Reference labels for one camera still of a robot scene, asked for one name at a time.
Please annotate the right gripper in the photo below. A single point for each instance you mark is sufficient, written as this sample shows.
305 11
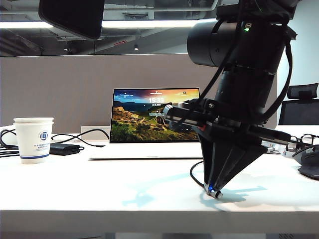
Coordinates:
244 99

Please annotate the black smartphone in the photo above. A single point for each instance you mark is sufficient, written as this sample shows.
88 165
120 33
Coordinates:
74 17

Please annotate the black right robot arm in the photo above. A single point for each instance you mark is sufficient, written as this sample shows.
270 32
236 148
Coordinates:
207 42

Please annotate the grey-brown desk partition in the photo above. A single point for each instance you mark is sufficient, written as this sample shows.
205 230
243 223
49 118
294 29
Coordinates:
62 87

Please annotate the black computer mouse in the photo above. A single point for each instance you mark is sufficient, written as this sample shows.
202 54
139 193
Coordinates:
309 164

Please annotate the white laptop landscape wallpaper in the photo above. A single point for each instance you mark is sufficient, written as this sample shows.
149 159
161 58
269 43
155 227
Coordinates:
139 119

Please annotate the black mesh office chair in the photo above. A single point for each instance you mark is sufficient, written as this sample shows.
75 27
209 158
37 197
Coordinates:
304 112

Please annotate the long ceiling light strip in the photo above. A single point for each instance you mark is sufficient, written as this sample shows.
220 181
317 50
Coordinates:
149 23

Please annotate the black power adapter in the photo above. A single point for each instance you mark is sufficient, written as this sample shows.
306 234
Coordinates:
62 149

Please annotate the white paper cup blue logo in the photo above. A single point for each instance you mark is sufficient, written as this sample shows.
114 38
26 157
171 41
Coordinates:
32 147

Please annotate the plain white paper cup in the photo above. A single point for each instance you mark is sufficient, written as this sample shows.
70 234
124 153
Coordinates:
32 120

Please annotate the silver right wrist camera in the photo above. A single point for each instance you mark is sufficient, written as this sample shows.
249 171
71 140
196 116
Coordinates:
189 117

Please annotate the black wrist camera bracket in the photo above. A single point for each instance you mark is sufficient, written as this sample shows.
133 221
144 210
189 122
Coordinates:
199 102

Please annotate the black frame eyeglasses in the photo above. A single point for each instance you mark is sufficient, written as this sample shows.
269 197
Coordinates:
306 136

